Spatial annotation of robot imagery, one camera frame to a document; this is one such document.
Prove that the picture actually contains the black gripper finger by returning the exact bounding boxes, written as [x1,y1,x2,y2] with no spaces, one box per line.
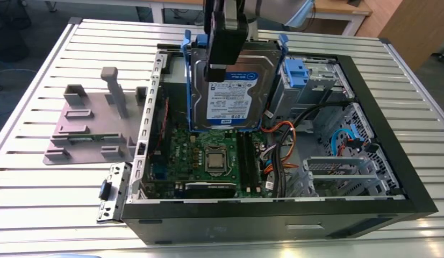
[203,63,227,82]

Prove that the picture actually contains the hard disk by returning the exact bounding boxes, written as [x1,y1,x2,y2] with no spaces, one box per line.
[181,29,289,133]

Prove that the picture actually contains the metal disk bay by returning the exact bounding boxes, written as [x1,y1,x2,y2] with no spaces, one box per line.
[301,155,401,198]

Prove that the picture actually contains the grey power supply unit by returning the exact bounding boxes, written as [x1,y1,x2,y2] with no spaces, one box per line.
[159,58,192,129]

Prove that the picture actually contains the blue plastic drive latch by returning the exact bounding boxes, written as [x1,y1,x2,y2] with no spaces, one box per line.
[284,58,311,88]

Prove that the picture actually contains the metal drive cage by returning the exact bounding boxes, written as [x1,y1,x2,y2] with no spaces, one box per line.
[269,56,355,132]

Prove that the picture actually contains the green motherboard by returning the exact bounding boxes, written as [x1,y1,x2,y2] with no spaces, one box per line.
[145,126,276,199]

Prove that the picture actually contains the silver CPU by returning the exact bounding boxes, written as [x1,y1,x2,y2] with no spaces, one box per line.
[207,153,225,168]

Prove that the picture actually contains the CPU socket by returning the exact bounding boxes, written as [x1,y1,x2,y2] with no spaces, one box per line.
[203,145,231,177]

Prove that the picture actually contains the grey parts rack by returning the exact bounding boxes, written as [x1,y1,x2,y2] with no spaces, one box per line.
[41,66,151,167]

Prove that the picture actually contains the black graphics card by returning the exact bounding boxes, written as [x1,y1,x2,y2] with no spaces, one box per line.
[175,181,239,199]

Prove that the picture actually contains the green RAM stick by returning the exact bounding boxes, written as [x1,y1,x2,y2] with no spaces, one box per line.
[67,134,105,143]

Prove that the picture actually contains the metal expansion slot latch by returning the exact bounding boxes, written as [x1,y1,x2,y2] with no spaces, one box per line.
[96,161,133,224]

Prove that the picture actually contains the wooden cabinet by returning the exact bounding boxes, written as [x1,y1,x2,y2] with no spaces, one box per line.
[356,0,444,72]

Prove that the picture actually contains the black open PC case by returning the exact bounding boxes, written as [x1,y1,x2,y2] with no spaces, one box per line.
[96,42,440,246]

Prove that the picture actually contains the black office chair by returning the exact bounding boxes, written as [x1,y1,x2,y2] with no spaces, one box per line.
[0,8,32,63]

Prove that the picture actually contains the orange yellow wire bundle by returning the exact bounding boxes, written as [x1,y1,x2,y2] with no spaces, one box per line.
[259,120,301,175]

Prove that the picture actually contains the thick black cables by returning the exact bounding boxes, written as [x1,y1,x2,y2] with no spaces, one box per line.
[269,101,355,198]

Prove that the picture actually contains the blue data wire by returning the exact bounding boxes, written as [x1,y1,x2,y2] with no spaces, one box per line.
[331,124,363,158]

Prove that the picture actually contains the black power connector wire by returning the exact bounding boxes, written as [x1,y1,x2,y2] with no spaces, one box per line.
[345,138,383,154]

